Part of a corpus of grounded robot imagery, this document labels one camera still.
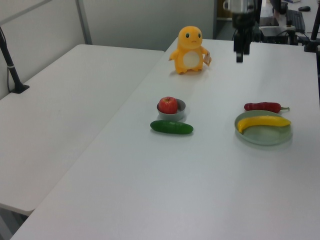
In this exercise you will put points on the black camera stand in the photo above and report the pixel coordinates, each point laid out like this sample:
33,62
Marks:
313,32
11,67

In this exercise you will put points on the orange paper tag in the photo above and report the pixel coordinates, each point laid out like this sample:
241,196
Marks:
207,59

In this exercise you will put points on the black keyboard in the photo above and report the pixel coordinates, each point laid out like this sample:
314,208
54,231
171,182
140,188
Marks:
296,20

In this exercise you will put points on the yellow banana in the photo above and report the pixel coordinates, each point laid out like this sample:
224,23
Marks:
262,121

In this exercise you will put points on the Franka robot arm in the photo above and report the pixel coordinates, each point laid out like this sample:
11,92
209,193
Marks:
243,11

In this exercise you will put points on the orange plush toy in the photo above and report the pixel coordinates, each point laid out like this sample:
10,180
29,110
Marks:
190,47

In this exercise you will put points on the red chili pepper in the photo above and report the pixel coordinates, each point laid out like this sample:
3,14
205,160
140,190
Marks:
262,106

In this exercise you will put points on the green cucumber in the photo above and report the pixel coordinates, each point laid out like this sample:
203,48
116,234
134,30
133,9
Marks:
171,127

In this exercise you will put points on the grey bowl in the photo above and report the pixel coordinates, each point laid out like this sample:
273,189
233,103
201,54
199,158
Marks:
181,112

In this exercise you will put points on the red apple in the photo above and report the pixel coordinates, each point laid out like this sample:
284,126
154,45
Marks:
168,105

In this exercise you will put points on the black computer mouse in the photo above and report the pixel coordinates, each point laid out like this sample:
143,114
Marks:
304,8

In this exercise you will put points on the green plastic plate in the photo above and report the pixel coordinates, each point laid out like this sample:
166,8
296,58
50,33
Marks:
265,136

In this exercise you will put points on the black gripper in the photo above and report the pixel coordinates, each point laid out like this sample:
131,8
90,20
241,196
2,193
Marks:
242,40

